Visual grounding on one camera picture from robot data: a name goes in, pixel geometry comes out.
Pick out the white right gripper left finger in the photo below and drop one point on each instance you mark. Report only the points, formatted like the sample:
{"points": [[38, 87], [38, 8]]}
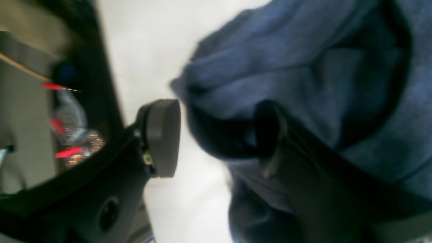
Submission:
{"points": [[96, 201]]}

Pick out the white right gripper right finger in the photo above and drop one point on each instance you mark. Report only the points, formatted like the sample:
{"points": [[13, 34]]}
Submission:
{"points": [[334, 201]]}

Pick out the dark blue T-shirt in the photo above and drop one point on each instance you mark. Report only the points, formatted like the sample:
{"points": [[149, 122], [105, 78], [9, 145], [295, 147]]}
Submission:
{"points": [[355, 73]]}

